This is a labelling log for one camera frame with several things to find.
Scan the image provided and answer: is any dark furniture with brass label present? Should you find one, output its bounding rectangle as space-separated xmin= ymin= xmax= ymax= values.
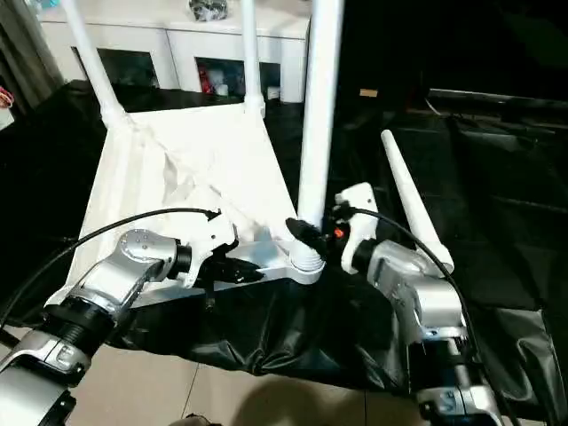
xmin=305 ymin=0 xmax=568 ymax=104

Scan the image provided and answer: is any black plastic mat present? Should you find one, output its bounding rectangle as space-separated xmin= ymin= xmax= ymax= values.
xmin=0 ymin=79 xmax=568 ymax=394

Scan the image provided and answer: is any white plastic table leg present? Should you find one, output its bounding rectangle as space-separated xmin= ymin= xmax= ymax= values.
xmin=59 ymin=0 xmax=134 ymax=130
xmin=288 ymin=0 xmax=346 ymax=272
xmin=381 ymin=129 xmax=455 ymax=277
xmin=241 ymin=0 xmax=267 ymax=117

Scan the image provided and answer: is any white glass-door cabinet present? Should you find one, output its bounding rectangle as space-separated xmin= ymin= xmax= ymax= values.
xmin=39 ymin=0 xmax=312 ymax=104

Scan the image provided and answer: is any white plastic table top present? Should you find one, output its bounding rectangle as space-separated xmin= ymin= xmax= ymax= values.
xmin=43 ymin=101 xmax=327 ymax=312

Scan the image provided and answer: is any dark patterned bundle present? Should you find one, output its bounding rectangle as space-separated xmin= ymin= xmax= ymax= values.
xmin=188 ymin=0 xmax=230 ymax=22

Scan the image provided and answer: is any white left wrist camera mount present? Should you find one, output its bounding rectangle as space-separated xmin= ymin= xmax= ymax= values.
xmin=177 ymin=208 xmax=241 ymax=289

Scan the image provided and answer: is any black horizontal bar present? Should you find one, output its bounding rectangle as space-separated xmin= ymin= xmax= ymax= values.
xmin=428 ymin=88 xmax=568 ymax=108

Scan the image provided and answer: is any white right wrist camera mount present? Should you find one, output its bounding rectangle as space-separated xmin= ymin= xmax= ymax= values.
xmin=335 ymin=181 xmax=379 ymax=272

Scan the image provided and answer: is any grey curtain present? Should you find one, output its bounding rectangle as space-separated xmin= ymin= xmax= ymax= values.
xmin=0 ymin=0 xmax=66 ymax=112

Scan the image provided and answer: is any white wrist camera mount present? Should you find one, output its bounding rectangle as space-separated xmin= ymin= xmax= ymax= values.
xmin=177 ymin=208 xmax=241 ymax=289
xmin=335 ymin=181 xmax=379 ymax=272

